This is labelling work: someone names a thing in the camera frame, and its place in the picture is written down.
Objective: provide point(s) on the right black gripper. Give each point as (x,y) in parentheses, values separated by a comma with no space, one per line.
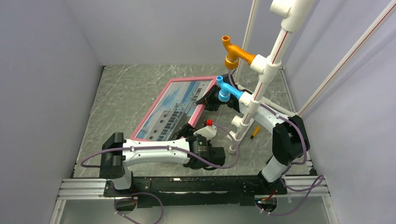
(208,101)

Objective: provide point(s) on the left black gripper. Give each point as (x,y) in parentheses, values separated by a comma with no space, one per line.
(187,131)

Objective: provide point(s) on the pink picture frame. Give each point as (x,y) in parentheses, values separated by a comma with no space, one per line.
(174,107)

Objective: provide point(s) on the orange handled screwdriver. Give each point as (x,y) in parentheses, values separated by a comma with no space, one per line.
(254,133)

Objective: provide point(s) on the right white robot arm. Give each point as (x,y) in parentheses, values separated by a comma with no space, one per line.
(290,142)

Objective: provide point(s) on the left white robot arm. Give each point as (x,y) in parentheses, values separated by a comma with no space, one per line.
(120,153)

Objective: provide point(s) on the blue pipe fitting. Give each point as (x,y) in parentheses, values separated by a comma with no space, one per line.
(226,90)

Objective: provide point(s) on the orange pipe fitting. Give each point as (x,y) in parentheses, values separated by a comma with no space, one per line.
(234,54)

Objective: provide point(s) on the white pvc pipe stand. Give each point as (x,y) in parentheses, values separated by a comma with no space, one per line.
(293,14)

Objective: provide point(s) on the white diagonal pipe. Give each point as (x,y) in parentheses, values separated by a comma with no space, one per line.
(369,32)

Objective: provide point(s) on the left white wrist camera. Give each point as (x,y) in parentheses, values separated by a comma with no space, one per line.
(209,131)

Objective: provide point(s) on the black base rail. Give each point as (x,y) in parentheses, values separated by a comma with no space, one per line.
(197,190)

